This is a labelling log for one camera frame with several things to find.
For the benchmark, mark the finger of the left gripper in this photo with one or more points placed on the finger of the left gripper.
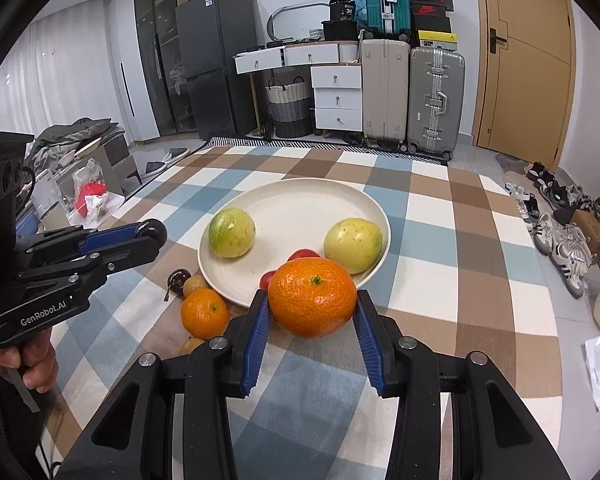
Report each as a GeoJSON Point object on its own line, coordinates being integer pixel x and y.
{"type": "Point", "coordinates": [105, 237]}
{"type": "Point", "coordinates": [142, 249]}

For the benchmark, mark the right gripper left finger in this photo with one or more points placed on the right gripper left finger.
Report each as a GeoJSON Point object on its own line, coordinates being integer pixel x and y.
{"type": "Point", "coordinates": [131, 434]}

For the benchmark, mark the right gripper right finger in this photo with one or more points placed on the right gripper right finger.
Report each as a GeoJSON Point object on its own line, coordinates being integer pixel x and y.
{"type": "Point", "coordinates": [494, 434]}

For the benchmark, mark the brown longan front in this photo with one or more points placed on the brown longan front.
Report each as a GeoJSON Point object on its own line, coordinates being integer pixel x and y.
{"type": "Point", "coordinates": [191, 344]}

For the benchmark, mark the brown longan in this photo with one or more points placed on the brown longan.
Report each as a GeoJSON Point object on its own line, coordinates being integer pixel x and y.
{"type": "Point", "coordinates": [191, 344]}
{"type": "Point", "coordinates": [194, 283]}

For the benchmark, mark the dark cherry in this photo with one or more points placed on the dark cherry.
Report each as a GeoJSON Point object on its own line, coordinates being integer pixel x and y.
{"type": "Point", "coordinates": [175, 283]}

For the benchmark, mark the large orange mandarin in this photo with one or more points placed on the large orange mandarin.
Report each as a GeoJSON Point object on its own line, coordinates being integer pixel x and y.
{"type": "Point", "coordinates": [311, 297]}

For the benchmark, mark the person's left hand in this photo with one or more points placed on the person's left hand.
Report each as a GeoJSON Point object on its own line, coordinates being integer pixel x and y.
{"type": "Point", "coordinates": [38, 356]}

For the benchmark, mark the red white plastic bag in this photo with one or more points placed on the red white plastic bag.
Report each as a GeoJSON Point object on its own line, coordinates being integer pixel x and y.
{"type": "Point", "coordinates": [91, 197]}

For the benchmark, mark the grey clothes pile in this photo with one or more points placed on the grey clothes pile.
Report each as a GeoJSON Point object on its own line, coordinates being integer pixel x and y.
{"type": "Point", "coordinates": [56, 141]}

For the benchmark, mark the brown longan near cherry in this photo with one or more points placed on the brown longan near cherry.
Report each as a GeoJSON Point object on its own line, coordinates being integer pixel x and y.
{"type": "Point", "coordinates": [194, 283]}

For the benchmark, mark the green passion fruit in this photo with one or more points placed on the green passion fruit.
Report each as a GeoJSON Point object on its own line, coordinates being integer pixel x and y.
{"type": "Point", "coordinates": [231, 233]}

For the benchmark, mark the checkered tablecloth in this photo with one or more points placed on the checkered tablecloth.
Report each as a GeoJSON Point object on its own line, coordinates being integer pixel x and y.
{"type": "Point", "coordinates": [462, 274]}

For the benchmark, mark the red tomato front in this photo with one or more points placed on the red tomato front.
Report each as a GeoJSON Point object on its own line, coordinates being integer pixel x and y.
{"type": "Point", "coordinates": [266, 279]}

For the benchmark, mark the red tomato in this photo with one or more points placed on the red tomato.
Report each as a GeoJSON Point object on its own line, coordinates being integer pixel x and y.
{"type": "Point", "coordinates": [266, 279]}
{"type": "Point", "coordinates": [304, 253]}

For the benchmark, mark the yellow passion fruit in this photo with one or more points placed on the yellow passion fruit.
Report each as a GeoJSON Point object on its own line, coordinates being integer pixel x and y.
{"type": "Point", "coordinates": [354, 243]}

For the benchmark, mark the red tomato rear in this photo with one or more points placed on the red tomato rear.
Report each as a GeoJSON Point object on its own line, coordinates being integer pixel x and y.
{"type": "Point", "coordinates": [304, 253]}

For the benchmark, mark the woven laundry basket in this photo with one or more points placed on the woven laundry basket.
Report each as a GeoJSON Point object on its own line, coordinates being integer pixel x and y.
{"type": "Point", "coordinates": [289, 106]}

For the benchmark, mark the black refrigerator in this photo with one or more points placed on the black refrigerator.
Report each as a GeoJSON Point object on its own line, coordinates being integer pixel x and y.
{"type": "Point", "coordinates": [211, 33]}

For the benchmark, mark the dark glass cabinet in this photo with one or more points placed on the dark glass cabinet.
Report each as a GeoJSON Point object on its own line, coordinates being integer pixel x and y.
{"type": "Point", "coordinates": [163, 67]}

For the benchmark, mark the white drawer cabinet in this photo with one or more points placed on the white drawer cabinet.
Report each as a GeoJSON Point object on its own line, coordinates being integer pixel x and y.
{"type": "Point", "coordinates": [336, 78]}

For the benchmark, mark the wooden door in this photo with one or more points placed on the wooden door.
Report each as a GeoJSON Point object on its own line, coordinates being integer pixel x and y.
{"type": "Point", "coordinates": [526, 78]}

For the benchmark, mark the silver suitcase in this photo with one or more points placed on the silver suitcase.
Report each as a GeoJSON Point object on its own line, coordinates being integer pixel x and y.
{"type": "Point", "coordinates": [435, 101]}

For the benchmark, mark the beige suitcase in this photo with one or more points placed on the beige suitcase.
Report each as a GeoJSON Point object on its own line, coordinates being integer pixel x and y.
{"type": "Point", "coordinates": [385, 72]}

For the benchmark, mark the yellow black box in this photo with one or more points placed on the yellow black box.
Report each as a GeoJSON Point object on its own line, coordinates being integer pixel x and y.
{"type": "Point", "coordinates": [437, 40]}

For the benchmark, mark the black shoe boxes stack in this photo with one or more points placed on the black shoe boxes stack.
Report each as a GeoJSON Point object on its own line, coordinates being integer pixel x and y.
{"type": "Point", "coordinates": [432, 15]}

